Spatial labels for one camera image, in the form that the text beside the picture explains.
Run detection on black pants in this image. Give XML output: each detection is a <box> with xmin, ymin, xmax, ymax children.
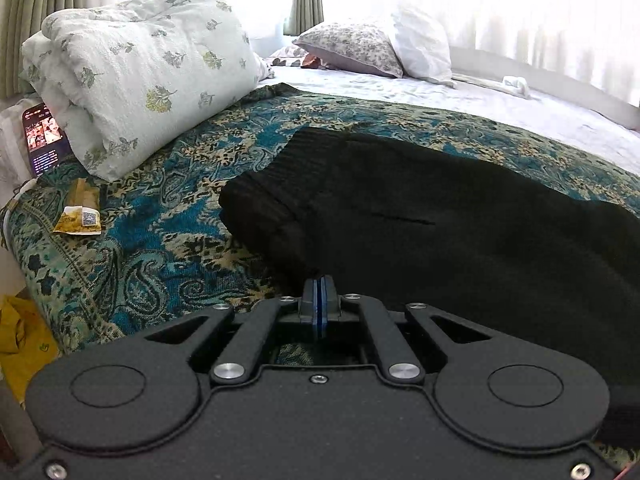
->
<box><xmin>218</xmin><ymin>126</ymin><xmax>640</xmax><ymax>396</ymax></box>

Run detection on white sheer curtain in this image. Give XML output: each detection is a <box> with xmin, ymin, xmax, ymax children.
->
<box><xmin>320</xmin><ymin>0</ymin><xmax>640</xmax><ymax>106</ymax></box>

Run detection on white pillow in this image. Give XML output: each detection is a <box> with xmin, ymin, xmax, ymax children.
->
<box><xmin>387</xmin><ymin>7</ymin><xmax>458</xmax><ymax>86</ymax></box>

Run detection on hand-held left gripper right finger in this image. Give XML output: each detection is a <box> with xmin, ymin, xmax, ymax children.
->
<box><xmin>318</xmin><ymin>275</ymin><xmax>496</xmax><ymax>386</ymax></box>

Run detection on grey floral pillow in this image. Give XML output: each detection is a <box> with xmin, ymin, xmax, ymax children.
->
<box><xmin>292</xmin><ymin>21</ymin><xmax>405</xmax><ymax>79</ymax></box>

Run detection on white bed sheet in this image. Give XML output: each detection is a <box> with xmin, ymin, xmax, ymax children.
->
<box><xmin>255</xmin><ymin>62</ymin><xmax>640</xmax><ymax>176</ymax></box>

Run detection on grey bed frame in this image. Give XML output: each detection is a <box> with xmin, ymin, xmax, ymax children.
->
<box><xmin>447</xmin><ymin>45</ymin><xmax>640</xmax><ymax>133</ymax></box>

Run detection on pink patterned cloth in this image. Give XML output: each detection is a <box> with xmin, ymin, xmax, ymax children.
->
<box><xmin>267</xmin><ymin>45</ymin><xmax>308</xmax><ymax>68</ymax></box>

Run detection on yellow cloth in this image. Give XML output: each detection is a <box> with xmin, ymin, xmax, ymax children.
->
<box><xmin>0</xmin><ymin>294</ymin><xmax>61</xmax><ymax>403</ymax></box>

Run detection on white quilted cloth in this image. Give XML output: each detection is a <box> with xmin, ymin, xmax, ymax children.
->
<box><xmin>0</xmin><ymin>97</ymin><xmax>40</xmax><ymax>211</ymax></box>

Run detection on smartphone with lit screen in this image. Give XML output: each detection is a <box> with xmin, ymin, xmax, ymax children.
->
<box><xmin>21</xmin><ymin>103</ymin><xmax>66</xmax><ymax>177</ymax></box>

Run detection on folded floral quilt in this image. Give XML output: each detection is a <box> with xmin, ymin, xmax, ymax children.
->
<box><xmin>20</xmin><ymin>0</ymin><xmax>275</xmax><ymax>182</ymax></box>

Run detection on teal paisley blanket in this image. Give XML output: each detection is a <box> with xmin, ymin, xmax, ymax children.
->
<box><xmin>10</xmin><ymin>82</ymin><xmax>640</xmax><ymax>466</ymax></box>

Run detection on white rolled cloth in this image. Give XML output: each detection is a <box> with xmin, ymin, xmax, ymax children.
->
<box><xmin>452</xmin><ymin>74</ymin><xmax>532</xmax><ymax>100</ymax></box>

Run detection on yellow paper packet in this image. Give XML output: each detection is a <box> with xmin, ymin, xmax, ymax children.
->
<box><xmin>53</xmin><ymin>178</ymin><xmax>102</xmax><ymax>236</ymax></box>

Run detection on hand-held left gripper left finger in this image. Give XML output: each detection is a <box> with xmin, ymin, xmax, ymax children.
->
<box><xmin>145</xmin><ymin>276</ymin><xmax>321</xmax><ymax>386</ymax></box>

